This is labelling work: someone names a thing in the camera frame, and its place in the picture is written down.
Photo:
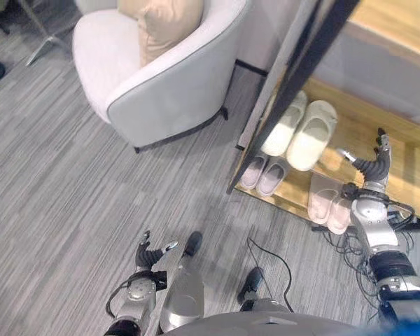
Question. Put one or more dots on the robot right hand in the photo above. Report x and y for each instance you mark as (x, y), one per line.
(376, 169)

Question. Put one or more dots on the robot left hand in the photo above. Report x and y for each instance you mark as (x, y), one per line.
(145, 258)

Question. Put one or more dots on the robot right arm silver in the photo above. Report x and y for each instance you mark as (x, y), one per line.
(378, 227)

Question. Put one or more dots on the robot left foot dark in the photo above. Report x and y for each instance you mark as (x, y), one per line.
(193, 242)

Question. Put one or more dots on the robot foot dark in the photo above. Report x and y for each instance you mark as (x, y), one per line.
(251, 283)
(193, 242)

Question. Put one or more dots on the robot left leg silver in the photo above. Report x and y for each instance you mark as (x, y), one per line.
(183, 294)

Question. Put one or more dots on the robot leg silver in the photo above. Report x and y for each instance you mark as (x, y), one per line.
(183, 294)
(266, 305)

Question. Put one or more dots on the pink slipper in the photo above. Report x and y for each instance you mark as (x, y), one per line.
(322, 201)
(339, 217)

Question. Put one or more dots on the cream fluffy slipper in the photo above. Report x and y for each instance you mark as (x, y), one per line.
(281, 134)
(309, 143)

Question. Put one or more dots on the grey slipper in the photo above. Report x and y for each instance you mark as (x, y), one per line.
(252, 173)
(271, 180)

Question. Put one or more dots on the robot right foot dark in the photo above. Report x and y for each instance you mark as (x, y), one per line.
(251, 283)

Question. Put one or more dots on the robot right leg silver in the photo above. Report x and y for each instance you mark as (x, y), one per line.
(266, 305)

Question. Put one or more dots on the robot torso grey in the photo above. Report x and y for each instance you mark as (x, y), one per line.
(266, 325)

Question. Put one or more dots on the white upholstered armchair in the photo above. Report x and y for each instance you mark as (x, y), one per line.
(168, 94)

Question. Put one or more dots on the beige cushion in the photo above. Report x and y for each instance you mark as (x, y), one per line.
(164, 28)

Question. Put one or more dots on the metal stand leg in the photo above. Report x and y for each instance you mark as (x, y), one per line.
(49, 40)

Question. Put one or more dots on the wooden shoe rack black frame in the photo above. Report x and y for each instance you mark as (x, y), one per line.
(367, 122)

